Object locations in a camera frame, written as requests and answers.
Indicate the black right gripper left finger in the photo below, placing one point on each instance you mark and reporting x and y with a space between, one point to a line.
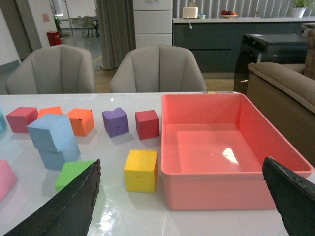
69 212

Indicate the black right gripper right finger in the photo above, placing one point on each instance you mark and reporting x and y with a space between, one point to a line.
294 197

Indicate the light blue foam block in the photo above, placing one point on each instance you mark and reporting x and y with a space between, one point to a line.
51 132
56 160

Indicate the green foam block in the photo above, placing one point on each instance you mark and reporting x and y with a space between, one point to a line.
69 172

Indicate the pink foam block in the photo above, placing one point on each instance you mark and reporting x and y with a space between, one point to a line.
7 178

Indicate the yellow foam block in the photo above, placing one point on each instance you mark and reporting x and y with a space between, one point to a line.
141 171

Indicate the orange foam block with marks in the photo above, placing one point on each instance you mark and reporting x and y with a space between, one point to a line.
82 121

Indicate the pink plastic bin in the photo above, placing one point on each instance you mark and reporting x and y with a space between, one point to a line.
212 150

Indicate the notched purple foam block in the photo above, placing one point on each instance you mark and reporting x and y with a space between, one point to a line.
115 122

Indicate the brown sofa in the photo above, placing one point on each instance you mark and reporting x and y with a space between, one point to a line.
285 94

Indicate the magenta red foam block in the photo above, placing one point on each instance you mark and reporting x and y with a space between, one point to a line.
20 118

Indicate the teal plastic bin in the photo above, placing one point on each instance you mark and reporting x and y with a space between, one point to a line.
3 124

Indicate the dark red foam block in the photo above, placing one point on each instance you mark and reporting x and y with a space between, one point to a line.
147 124

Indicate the left grey armchair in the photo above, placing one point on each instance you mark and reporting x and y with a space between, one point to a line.
61 69

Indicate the grey armchair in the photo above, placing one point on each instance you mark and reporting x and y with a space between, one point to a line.
61 69
158 68

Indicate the black appliance box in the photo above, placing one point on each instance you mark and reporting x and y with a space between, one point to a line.
277 48

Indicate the right grey armchair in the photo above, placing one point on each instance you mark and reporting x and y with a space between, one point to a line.
158 68

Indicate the dark grey counter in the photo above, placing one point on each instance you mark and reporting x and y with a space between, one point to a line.
216 42

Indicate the potted plant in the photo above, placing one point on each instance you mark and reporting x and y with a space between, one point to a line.
297 8

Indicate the fruit bowl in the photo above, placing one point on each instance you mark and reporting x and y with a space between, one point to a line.
228 14

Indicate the grey curtain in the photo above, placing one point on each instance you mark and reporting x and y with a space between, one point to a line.
116 29

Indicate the white cabinet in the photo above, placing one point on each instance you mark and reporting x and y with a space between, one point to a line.
152 22

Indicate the cream toaster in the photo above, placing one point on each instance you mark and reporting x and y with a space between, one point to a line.
190 11

